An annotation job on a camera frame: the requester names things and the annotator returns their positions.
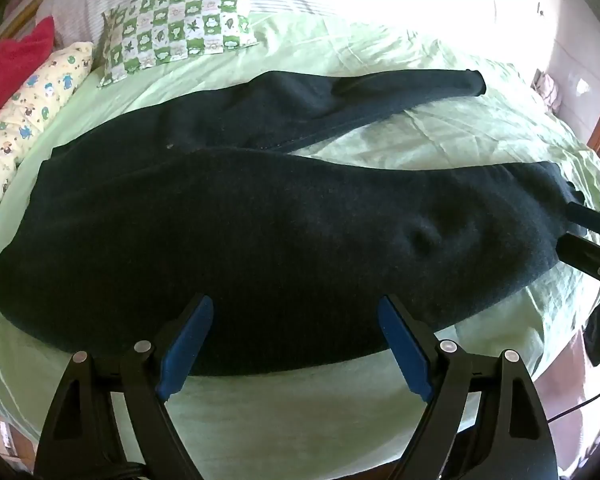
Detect pink cloth bundle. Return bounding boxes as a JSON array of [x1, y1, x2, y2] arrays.
[[531, 69, 562, 113]]

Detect green checkered pillow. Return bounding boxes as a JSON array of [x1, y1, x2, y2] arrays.
[[97, 0, 261, 88]]

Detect red cloth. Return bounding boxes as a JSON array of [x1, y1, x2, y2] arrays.
[[0, 16, 56, 128]]

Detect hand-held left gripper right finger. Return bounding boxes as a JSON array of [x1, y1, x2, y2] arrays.
[[377, 294, 561, 480]]

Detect yellow cartoon print bolster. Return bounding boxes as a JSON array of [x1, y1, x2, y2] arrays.
[[0, 41, 95, 225]]

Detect green bed sheet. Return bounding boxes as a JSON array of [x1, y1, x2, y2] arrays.
[[0, 12, 600, 473]]

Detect dark pants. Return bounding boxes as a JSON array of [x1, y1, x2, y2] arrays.
[[0, 68, 588, 377]]

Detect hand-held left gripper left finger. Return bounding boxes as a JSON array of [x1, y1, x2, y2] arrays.
[[35, 294, 215, 480]]

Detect black cable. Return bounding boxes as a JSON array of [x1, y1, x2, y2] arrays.
[[547, 385, 600, 423]]

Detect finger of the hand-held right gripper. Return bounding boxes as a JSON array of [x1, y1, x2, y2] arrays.
[[555, 232, 600, 306], [565, 201, 600, 235]]

